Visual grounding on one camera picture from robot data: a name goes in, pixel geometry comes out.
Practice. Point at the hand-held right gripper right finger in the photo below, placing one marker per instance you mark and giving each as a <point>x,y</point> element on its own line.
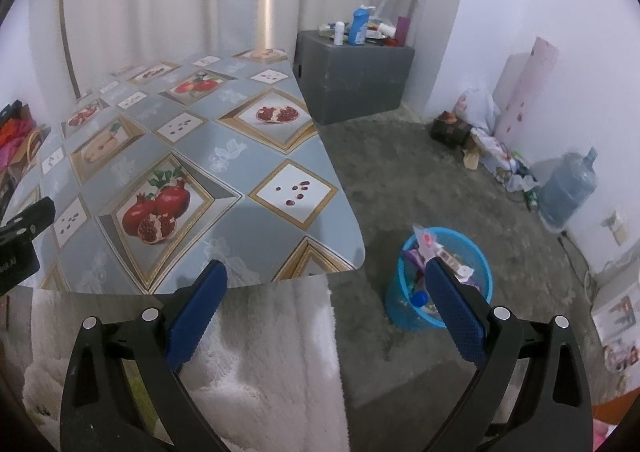
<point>455,312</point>

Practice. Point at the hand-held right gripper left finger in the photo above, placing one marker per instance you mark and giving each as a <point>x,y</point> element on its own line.
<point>200,312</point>

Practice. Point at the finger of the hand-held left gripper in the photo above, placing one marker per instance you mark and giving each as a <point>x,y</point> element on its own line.
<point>32,219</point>

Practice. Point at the blue bottle cap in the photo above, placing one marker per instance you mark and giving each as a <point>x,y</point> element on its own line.
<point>420,300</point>

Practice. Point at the blue plastic basket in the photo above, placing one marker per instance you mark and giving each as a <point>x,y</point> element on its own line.
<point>400,307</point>

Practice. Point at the colourful pile of bags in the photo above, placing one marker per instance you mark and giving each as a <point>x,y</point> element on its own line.
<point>15,136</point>

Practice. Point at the white fluffy towel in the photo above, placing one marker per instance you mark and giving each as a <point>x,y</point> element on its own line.
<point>270,367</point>

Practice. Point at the crumpled printed cloth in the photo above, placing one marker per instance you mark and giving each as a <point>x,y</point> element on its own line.
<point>502,159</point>

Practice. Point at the white printed box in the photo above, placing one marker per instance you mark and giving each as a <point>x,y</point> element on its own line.
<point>617,314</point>

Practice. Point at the blue water jug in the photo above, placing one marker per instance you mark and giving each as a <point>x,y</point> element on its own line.
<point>565,189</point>

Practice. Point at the fruit print tablecloth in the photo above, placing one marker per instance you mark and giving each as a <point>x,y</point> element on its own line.
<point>230,131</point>

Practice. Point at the dark box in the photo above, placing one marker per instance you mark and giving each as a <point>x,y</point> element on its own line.
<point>450,129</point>

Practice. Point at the white plastic bag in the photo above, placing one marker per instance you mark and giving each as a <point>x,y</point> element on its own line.
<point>477,106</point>

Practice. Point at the pink rolled mat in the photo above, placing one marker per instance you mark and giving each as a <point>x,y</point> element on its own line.
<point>527,91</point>

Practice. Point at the grey cabinet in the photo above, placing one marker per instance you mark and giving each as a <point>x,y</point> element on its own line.
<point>355,81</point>

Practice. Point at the purple box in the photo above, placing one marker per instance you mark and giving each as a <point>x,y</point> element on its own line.
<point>403,31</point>

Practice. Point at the blue lotion bottle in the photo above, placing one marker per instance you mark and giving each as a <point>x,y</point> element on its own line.
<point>359,29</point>

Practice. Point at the small white bottle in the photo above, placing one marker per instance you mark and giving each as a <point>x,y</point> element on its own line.
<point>340,34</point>

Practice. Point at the wall outlet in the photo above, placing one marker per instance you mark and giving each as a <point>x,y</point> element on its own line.
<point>616,229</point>

